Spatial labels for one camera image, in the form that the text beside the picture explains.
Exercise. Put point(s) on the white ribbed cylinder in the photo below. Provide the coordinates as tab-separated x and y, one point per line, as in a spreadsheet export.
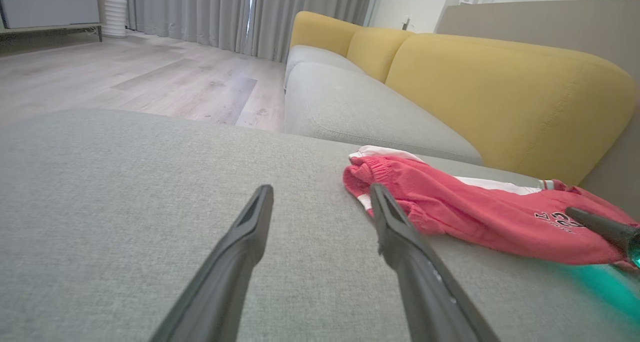
115	17

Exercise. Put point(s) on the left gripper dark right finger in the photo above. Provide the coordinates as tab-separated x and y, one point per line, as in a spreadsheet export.
425	282

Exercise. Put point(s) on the wall socket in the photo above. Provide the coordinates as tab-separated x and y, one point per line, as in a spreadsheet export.
406	23

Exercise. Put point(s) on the large grey sofa seat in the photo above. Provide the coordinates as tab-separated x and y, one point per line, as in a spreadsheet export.
125	207

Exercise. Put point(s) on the yellow sofa back cushion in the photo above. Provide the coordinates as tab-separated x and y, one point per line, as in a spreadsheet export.
515	96
320	31
375	51

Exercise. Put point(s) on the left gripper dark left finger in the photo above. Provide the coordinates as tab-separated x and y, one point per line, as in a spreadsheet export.
230	272

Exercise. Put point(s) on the red shorts with white stripe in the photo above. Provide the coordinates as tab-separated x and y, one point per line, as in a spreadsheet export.
475	217

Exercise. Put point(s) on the grey wooden sideboard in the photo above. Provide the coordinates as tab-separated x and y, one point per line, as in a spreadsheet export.
50	4

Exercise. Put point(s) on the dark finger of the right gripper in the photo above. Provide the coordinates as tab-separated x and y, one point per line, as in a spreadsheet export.
610	229

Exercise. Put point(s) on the grey curtain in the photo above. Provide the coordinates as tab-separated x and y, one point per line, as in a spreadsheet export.
310	6
190	11

